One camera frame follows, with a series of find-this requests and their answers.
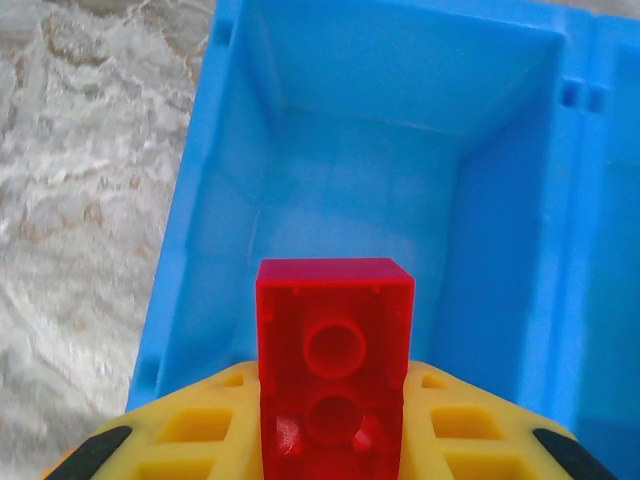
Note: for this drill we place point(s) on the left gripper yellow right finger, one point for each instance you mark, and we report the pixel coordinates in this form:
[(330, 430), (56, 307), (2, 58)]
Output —
[(417, 425)]

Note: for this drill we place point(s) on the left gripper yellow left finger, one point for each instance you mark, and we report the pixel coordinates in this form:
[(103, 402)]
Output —
[(240, 400)]

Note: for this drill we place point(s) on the red lego brick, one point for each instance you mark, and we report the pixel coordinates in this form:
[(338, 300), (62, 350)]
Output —
[(280, 325)]

